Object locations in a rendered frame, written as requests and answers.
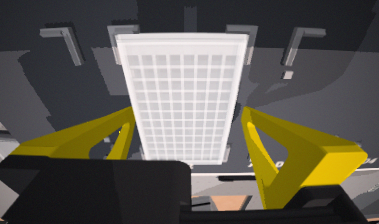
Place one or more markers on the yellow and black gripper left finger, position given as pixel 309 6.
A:
pixel 75 142

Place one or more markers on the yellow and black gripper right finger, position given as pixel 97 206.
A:
pixel 314 158

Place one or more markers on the black flat square pad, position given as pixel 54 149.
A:
pixel 231 178

